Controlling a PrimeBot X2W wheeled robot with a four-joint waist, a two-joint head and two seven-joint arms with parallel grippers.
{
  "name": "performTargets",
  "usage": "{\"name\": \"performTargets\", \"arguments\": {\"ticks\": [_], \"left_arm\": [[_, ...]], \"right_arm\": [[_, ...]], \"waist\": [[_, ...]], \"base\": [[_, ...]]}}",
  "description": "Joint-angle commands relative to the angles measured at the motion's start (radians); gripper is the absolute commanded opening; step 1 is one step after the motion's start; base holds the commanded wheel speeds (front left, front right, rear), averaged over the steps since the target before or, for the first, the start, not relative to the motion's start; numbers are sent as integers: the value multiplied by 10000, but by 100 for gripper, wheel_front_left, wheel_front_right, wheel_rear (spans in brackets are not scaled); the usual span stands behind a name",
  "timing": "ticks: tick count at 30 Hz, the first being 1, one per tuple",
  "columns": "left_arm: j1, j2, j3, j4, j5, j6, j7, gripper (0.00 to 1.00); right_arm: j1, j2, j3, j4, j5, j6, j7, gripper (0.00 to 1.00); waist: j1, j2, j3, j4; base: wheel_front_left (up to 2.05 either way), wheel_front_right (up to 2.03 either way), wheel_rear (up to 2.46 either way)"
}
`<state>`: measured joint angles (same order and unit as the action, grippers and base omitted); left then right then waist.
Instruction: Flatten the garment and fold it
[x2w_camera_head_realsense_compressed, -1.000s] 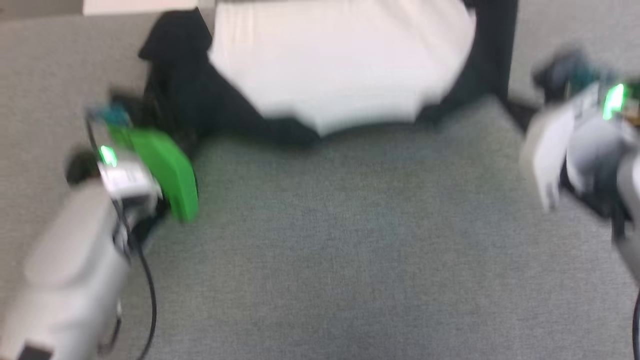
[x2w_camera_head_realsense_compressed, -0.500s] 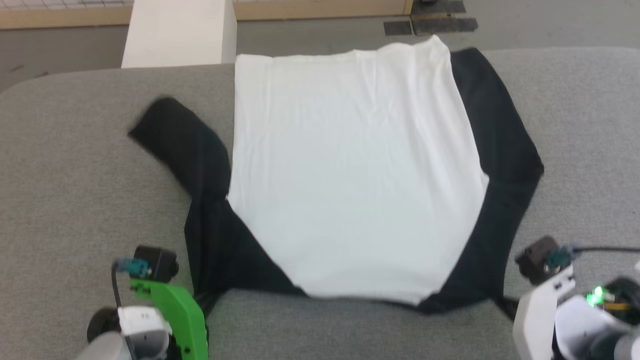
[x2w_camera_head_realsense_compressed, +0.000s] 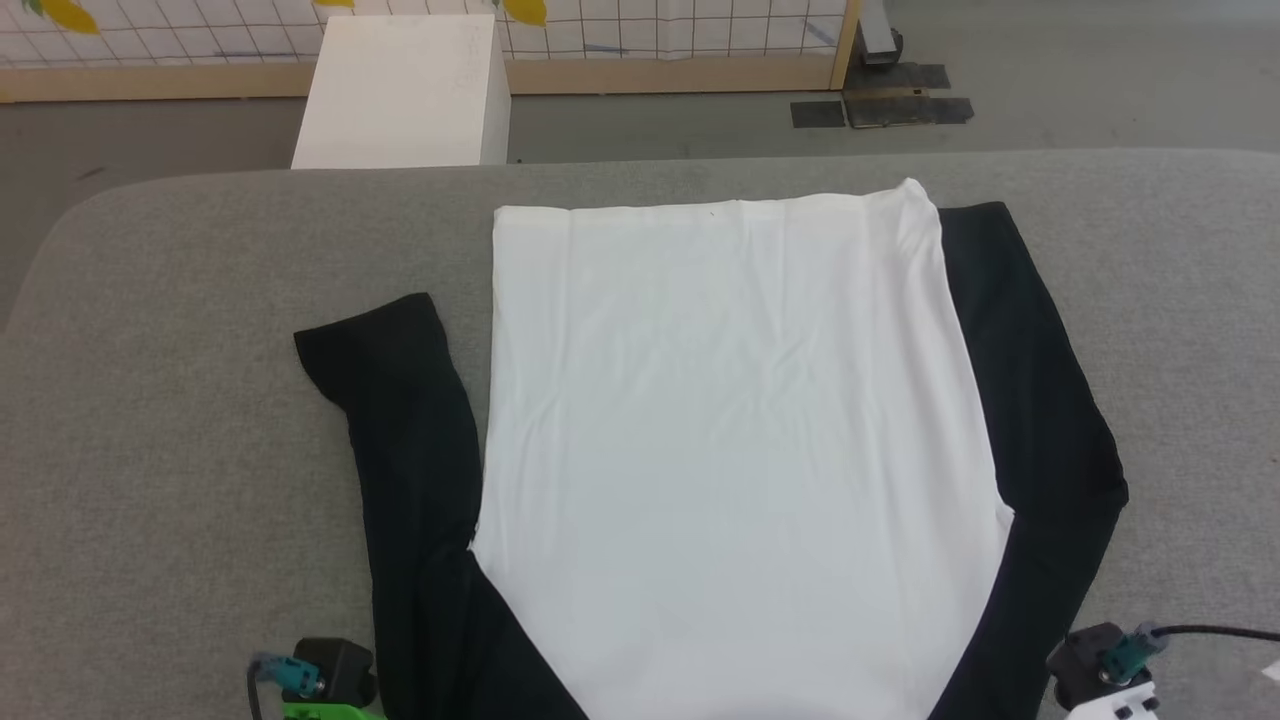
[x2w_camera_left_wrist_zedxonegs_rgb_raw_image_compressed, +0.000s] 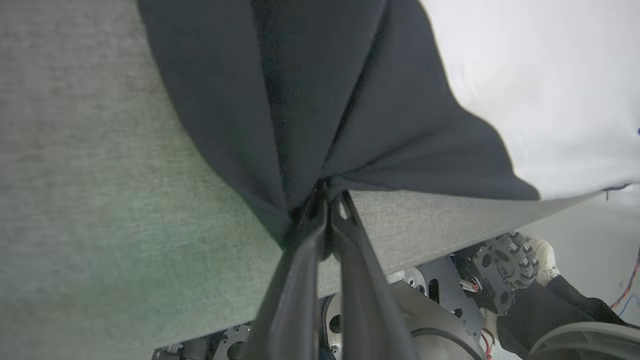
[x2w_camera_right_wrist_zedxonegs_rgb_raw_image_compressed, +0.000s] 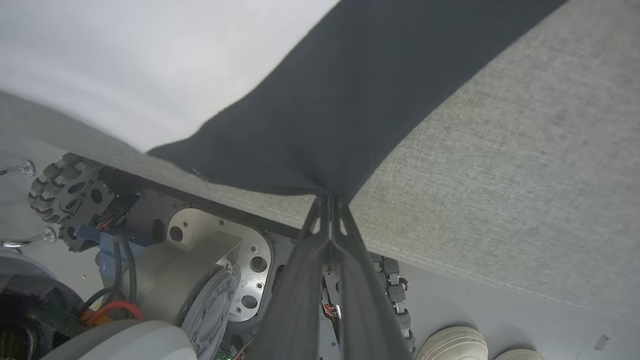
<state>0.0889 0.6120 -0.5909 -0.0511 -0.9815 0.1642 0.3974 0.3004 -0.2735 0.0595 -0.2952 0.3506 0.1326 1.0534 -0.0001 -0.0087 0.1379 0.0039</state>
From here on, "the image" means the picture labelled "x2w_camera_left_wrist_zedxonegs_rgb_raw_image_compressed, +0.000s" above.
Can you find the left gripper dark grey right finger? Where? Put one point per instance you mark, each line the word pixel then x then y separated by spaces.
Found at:
pixel 365 310

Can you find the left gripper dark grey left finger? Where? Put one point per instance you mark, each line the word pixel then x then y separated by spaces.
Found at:
pixel 295 300

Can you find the white and black garment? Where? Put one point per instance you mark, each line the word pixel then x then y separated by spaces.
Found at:
pixel 300 100

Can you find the robot wheeled base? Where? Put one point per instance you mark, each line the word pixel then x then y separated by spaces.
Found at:
pixel 445 290

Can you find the black trouser leg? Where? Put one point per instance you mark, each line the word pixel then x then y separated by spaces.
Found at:
pixel 550 310

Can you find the white shoe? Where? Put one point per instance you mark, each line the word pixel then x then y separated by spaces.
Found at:
pixel 544 257

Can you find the grey fabric sofa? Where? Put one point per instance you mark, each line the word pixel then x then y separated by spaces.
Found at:
pixel 100 200

